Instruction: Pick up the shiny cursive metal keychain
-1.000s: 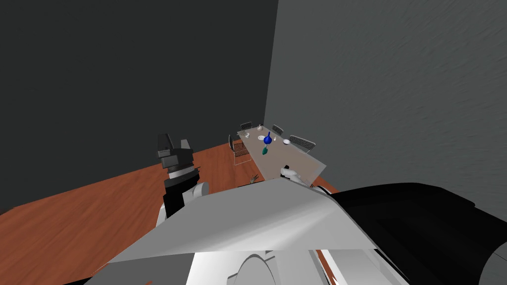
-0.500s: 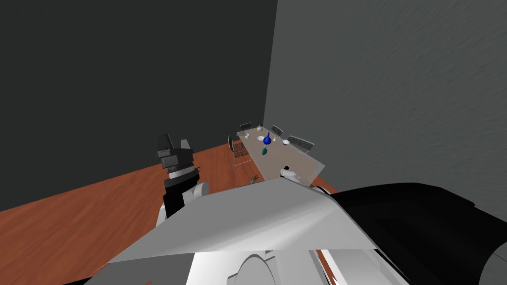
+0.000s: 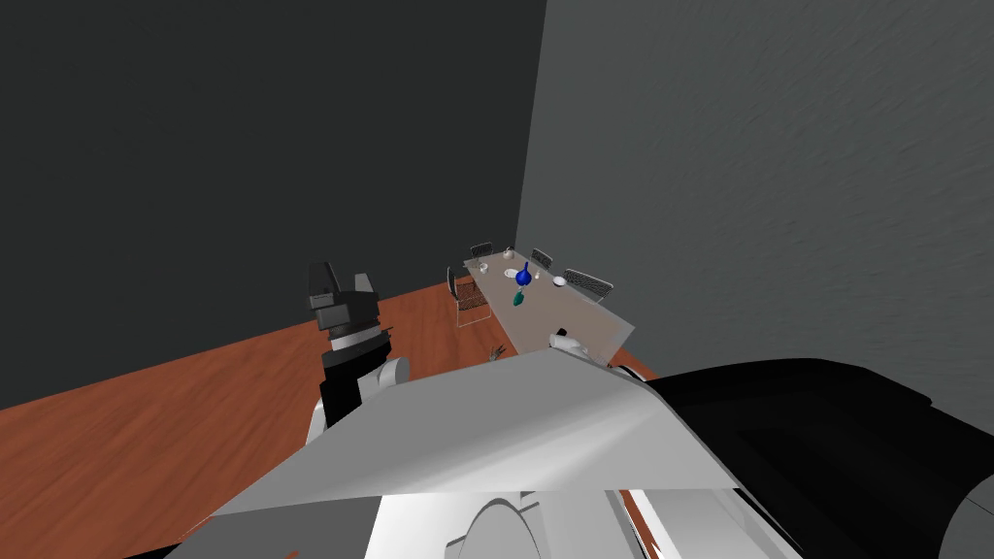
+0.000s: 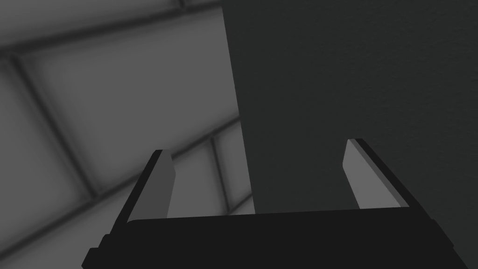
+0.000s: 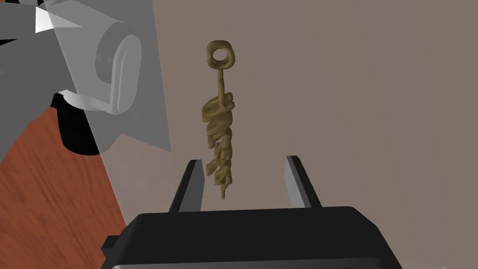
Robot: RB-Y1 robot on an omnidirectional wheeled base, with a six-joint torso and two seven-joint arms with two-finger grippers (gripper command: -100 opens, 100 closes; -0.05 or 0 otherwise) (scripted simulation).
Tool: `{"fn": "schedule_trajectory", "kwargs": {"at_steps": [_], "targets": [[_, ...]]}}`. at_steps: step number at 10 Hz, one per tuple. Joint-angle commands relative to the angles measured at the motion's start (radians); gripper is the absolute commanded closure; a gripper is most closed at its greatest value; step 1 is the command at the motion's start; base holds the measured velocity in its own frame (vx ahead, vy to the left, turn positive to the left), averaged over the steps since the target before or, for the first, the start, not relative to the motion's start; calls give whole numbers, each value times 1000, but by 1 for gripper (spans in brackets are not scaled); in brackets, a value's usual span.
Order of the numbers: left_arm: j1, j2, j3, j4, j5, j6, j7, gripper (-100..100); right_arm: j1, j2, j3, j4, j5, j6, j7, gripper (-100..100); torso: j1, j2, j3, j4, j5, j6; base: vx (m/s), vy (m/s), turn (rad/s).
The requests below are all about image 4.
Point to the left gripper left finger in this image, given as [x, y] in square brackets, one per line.
[155, 190]

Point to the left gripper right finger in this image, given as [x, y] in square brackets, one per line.
[368, 183]

